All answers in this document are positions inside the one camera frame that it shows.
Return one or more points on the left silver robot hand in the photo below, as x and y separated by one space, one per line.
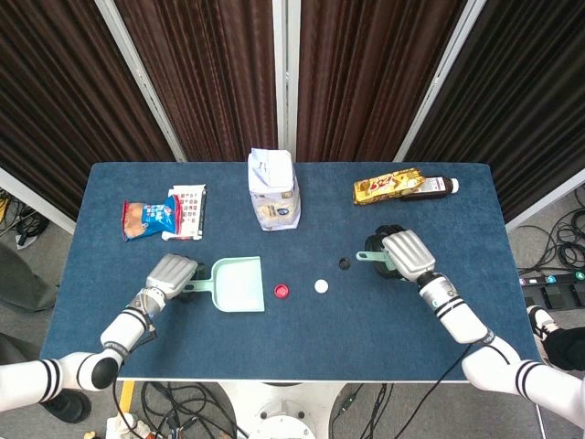
171 276

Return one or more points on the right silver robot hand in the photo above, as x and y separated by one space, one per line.
409 251

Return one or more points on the small green hand broom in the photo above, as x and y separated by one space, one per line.
365 256

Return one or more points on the green plastic dustpan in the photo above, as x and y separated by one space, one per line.
237 285

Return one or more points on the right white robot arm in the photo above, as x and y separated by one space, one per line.
461 320

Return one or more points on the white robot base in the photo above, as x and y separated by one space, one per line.
283 411

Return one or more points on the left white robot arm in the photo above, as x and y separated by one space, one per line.
123 327

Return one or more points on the black bottle cap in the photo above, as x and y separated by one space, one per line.
344 263

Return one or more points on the dark brown bottle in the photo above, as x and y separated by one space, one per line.
439 186

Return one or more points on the white bottle cap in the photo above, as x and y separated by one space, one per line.
321 285

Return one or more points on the red bottle cap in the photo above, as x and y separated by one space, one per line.
281 291

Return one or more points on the blue snack bag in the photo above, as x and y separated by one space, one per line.
146 219

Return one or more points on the gold biscuit package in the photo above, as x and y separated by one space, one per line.
384 187

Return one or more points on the white printed flat packet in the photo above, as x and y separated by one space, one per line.
192 210

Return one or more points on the white paper bag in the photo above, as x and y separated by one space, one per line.
274 196

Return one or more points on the blue fabric table cover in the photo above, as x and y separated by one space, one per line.
320 347

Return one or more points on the black power strip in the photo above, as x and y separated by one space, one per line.
553 278

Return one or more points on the grey trouser leg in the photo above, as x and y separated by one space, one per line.
23 283

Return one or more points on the white and black sneaker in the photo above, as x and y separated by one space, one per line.
541 327

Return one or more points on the black foot pedal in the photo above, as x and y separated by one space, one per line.
557 296

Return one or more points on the black shoe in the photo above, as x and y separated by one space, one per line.
68 407

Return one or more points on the brown pleated curtain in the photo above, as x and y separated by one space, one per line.
210 78
365 78
59 100
516 100

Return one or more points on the black trouser leg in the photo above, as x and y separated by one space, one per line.
566 350

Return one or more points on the white frame rail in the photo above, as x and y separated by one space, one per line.
36 201
548 196

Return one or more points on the white frame post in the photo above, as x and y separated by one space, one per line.
285 78
441 73
137 73

